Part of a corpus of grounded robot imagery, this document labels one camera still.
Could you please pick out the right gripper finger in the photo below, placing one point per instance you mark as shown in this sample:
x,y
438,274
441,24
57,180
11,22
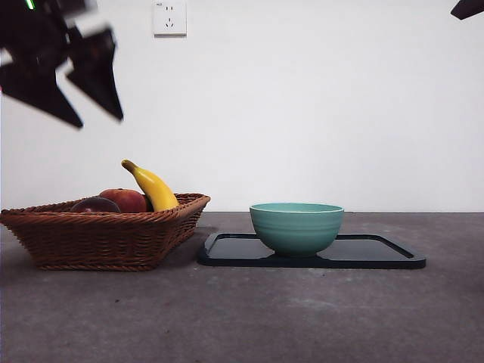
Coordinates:
x,y
470,8

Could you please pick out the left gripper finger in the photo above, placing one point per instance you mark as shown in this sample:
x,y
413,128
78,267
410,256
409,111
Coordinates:
x,y
30,87
98,75

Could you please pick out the dark purple plum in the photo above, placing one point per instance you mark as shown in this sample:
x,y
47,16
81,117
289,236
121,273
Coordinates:
x,y
94,206

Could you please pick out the teal ribbed bowl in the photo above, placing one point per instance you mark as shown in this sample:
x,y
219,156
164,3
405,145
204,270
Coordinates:
x,y
296,234

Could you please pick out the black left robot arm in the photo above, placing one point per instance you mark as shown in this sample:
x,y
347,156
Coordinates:
x,y
30,30

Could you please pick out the yellow banana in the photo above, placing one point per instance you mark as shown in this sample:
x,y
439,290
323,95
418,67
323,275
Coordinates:
x,y
157,189

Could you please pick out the red orange peach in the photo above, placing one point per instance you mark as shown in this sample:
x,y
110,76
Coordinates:
x,y
132,200

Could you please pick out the brown wicker basket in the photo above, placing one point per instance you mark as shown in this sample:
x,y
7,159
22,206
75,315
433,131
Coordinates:
x,y
94,242

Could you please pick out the black rectangular tray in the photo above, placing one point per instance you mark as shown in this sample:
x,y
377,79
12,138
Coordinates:
x,y
359,253

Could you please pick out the white wall socket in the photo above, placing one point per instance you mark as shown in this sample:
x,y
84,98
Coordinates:
x,y
170,19

